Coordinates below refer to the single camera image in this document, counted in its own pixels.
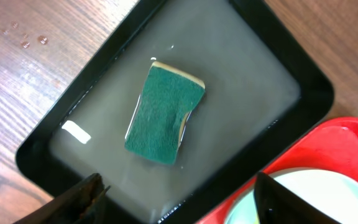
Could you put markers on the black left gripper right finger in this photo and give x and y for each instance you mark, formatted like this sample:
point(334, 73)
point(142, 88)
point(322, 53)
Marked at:
point(276, 204)

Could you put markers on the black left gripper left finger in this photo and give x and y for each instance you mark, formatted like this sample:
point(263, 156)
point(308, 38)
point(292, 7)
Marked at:
point(84, 203)

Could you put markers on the pale green plate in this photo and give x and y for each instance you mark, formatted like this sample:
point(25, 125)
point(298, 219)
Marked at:
point(332, 193)

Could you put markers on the green and yellow sponge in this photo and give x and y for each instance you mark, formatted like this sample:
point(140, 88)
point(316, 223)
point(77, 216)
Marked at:
point(168, 97)

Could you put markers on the red plastic tray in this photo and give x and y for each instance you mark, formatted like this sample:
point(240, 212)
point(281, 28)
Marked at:
point(332, 146)

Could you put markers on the black water tray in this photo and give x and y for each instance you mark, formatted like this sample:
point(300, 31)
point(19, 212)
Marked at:
point(263, 93)

